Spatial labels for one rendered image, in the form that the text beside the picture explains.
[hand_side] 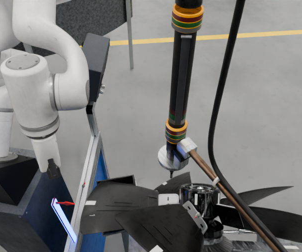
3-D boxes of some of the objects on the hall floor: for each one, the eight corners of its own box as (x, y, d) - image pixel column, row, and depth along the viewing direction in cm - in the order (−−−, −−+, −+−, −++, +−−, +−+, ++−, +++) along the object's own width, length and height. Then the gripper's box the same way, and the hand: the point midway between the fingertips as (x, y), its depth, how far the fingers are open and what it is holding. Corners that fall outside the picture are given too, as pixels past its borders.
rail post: (114, 211, 212) (100, 146, 153) (109, 210, 212) (93, 146, 153) (115, 205, 214) (102, 140, 155) (110, 205, 215) (94, 140, 155)
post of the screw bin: (134, 273, 184) (126, 223, 123) (129, 274, 184) (119, 224, 123) (133, 268, 186) (125, 216, 125) (129, 269, 186) (118, 217, 125)
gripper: (64, 140, 61) (76, 193, 73) (51, 100, 71) (63, 152, 83) (26, 150, 58) (45, 203, 70) (18, 107, 68) (35, 160, 80)
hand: (53, 171), depth 75 cm, fingers closed
